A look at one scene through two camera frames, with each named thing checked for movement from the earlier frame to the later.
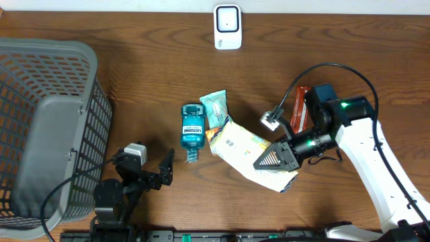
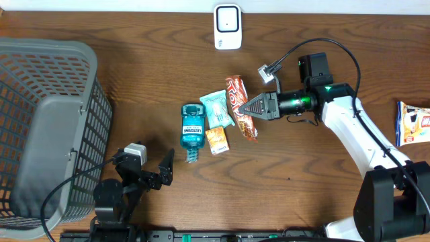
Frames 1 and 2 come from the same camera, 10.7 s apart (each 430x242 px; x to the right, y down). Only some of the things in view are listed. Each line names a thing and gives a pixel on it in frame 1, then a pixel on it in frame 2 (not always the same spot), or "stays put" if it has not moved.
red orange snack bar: [299, 115] -> [238, 95]
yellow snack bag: [241, 148] -> [412, 124]
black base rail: [183, 236] stays put
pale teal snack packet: [216, 108] stays put
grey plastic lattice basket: [56, 116] stays put
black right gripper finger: [278, 156] -> [264, 105]
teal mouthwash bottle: [192, 130] stays put
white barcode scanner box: [228, 26] stays put
